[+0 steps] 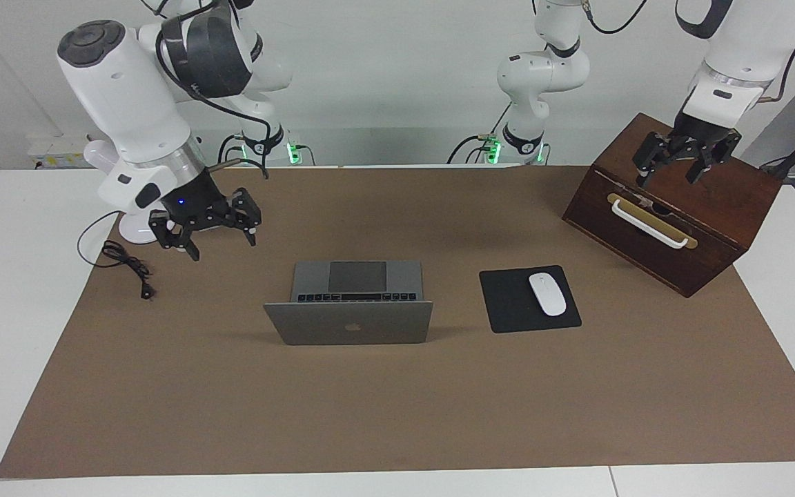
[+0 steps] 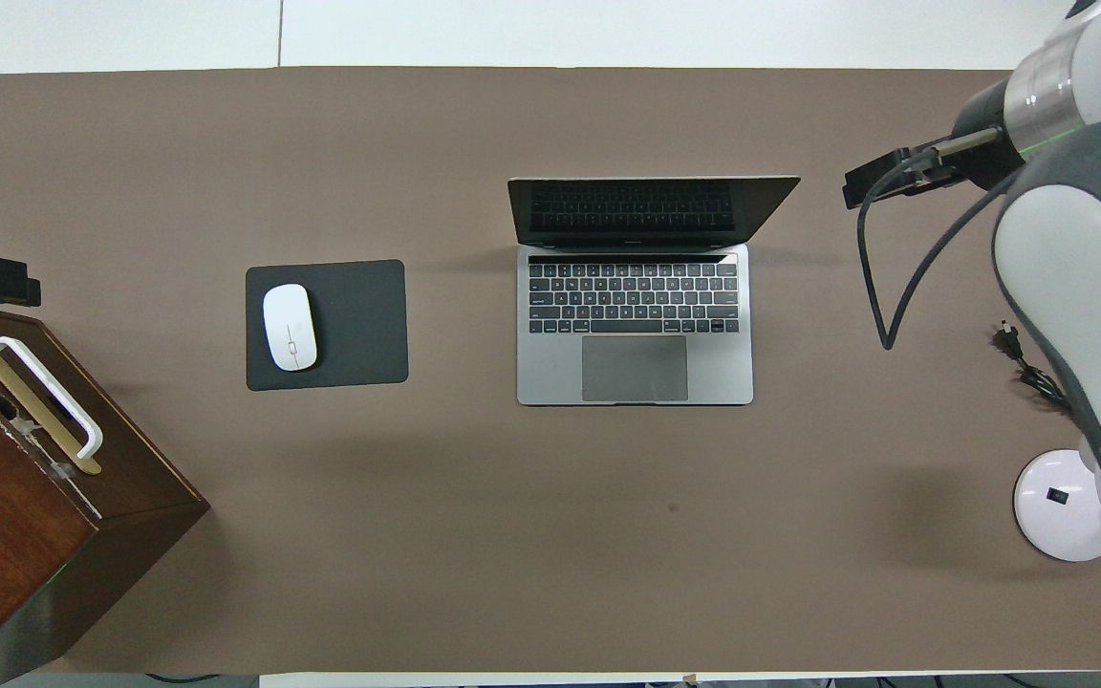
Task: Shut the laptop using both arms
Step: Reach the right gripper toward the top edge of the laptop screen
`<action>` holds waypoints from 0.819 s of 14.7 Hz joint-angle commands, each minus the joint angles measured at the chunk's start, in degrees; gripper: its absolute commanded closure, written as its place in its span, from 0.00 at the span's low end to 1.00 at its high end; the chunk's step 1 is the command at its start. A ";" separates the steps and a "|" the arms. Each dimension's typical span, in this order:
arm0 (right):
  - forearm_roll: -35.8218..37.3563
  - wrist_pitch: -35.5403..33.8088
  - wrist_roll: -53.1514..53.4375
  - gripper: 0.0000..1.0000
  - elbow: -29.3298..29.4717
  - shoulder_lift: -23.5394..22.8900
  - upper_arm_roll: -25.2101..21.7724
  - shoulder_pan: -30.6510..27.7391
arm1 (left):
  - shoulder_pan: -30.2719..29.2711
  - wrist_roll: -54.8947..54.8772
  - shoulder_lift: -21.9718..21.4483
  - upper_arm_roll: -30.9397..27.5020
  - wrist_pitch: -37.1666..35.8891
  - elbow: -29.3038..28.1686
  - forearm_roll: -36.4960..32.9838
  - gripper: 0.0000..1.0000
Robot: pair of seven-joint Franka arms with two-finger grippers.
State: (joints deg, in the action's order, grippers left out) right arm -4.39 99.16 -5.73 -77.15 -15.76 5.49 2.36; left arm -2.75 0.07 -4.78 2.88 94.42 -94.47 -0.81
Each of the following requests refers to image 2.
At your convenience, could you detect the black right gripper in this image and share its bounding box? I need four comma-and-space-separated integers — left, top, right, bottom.
844, 81, 1029, 209

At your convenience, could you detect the silver grey laptop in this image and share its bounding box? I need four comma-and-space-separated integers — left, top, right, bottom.
507, 175, 802, 407

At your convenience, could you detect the dark brown wooden box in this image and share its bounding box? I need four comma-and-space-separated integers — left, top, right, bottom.
0, 304, 210, 684

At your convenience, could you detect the white computer mouse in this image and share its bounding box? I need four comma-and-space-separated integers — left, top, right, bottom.
262, 284, 319, 373

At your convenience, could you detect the white desk lamp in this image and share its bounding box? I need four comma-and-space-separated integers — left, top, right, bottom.
1012, 449, 1101, 563

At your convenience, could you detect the black mouse pad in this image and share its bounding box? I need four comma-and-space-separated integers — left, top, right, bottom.
245, 259, 410, 393

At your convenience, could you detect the brown table mat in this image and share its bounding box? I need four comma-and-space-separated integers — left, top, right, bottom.
0, 67, 1101, 675

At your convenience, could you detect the white box handle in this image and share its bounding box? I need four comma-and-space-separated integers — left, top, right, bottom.
0, 336, 104, 462

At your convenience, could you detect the right gripper grey cable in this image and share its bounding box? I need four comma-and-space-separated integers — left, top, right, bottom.
856, 100, 1101, 353

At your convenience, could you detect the gold handle plate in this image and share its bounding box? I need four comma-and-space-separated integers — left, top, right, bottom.
0, 336, 102, 476

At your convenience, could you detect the black power cable with plug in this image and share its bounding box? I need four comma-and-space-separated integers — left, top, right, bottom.
995, 323, 1074, 414

